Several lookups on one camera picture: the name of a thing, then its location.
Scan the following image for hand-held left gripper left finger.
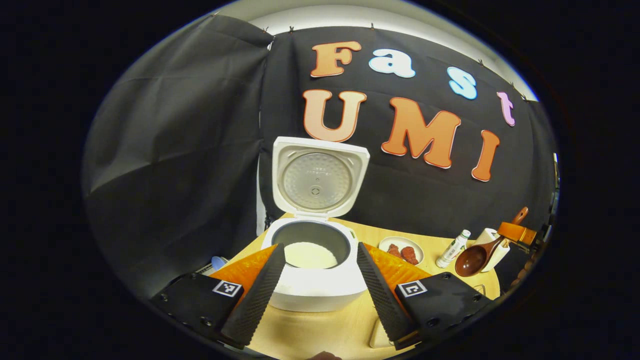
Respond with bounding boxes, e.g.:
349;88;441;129
150;243;287;350

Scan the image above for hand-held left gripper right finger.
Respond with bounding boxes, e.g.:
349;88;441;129
356;242;493;351

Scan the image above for brown wooden spoon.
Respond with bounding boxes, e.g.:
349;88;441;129
455;206;529;277

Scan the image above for white rice cooker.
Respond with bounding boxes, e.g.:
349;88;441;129
261;136;371;313

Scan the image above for white rice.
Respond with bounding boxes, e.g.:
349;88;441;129
284;242;338;270

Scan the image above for white toaster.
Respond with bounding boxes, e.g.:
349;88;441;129
475;228;511;272

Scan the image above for cream rectangular container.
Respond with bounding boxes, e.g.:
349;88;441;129
369;317;396;349

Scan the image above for white round plate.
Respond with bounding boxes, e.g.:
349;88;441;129
378;236;425;266

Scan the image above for white bottle green label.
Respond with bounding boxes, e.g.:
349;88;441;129
436;230;471;269

